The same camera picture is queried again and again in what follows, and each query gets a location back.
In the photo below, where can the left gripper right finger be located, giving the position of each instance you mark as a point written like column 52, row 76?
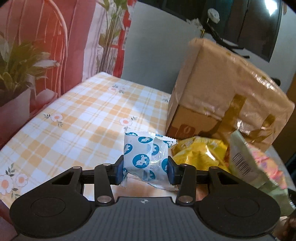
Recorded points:
column 183, row 176

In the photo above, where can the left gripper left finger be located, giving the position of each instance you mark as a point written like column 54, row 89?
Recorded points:
column 106, row 175

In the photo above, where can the yellow snack bag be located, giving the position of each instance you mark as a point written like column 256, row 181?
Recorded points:
column 201, row 152

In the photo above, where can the white blue snack packet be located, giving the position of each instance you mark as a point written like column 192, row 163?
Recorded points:
column 145, row 155

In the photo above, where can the pink green snack bag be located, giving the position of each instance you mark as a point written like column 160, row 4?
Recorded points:
column 254, row 167

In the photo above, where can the person's right hand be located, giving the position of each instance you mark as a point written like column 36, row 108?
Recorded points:
column 285, row 229

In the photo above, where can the checkered floral tablecloth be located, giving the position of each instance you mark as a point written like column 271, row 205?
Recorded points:
column 84, row 127

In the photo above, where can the cardboard box with plastic liner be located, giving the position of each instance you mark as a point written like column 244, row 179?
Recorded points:
column 218, row 92

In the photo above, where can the white plastic bag on pole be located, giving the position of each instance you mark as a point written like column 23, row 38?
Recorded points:
column 213, row 15

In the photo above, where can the dark window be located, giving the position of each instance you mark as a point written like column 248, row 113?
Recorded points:
column 251, row 25

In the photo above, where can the red printed wall curtain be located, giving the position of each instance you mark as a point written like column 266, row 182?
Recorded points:
column 49, row 47

